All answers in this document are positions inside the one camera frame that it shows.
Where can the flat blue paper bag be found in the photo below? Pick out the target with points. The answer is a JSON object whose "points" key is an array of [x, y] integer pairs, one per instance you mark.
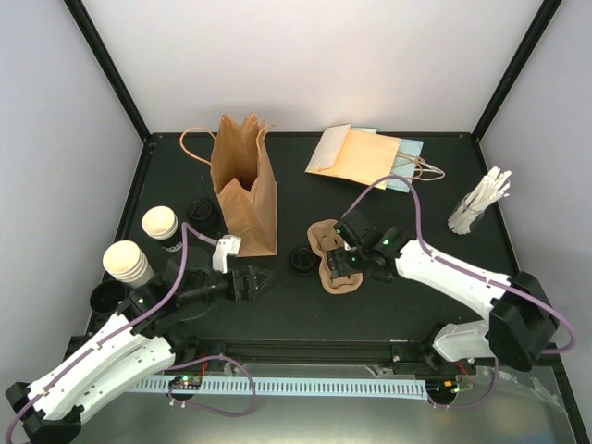
{"points": [[404, 163]]}

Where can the black empty cup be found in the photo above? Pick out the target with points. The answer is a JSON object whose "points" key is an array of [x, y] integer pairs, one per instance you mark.
{"points": [[106, 297]]}

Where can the blue slotted cable duct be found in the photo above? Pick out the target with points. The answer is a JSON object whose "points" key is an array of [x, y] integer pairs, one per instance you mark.
{"points": [[285, 386]]}

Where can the left black frame post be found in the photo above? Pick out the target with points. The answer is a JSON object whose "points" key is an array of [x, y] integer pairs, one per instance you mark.
{"points": [[92, 37]]}

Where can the black coffee lid near bag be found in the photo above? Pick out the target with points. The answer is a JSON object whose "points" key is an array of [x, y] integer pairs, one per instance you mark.
{"points": [[303, 261]]}

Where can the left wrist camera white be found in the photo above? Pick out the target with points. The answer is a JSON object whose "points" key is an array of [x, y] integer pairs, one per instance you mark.
{"points": [[228, 245]]}

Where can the paper cup black sleeve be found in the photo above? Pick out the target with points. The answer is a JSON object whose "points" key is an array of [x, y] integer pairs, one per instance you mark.
{"points": [[162, 225]]}

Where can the black coffee lids stack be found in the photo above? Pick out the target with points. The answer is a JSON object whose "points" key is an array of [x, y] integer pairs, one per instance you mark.
{"points": [[203, 213]]}

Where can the black front mounting rail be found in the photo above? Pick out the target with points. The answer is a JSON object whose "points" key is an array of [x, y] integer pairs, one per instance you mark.
{"points": [[404, 358]]}

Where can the stacked paper cups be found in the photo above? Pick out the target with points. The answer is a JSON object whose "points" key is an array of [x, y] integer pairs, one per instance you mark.
{"points": [[126, 262]]}

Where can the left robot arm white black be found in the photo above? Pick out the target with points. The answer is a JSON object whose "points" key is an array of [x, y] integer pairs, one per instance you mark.
{"points": [[148, 333]]}

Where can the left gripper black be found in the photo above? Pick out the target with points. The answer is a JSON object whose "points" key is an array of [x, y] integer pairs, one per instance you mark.
{"points": [[239, 292]]}

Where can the flat white paper bag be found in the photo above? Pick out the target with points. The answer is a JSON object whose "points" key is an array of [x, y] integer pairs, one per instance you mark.
{"points": [[327, 150]]}

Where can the glass with white stirrers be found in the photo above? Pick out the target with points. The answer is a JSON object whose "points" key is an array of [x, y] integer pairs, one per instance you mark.
{"points": [[492, 187]]}

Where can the right black frame post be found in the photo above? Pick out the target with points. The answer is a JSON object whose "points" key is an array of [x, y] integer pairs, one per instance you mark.
{"points": [[526, 47]]}

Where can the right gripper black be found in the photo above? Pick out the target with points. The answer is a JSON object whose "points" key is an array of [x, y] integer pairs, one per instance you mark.
{"points": [[339, 265]]}

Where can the black frame post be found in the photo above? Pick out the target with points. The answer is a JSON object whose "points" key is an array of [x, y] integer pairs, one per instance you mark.
{"points": [[526, 47], [92, 37]]}

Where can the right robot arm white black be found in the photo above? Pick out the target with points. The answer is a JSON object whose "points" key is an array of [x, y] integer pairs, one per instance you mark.
{"points": [[515, 325]]}

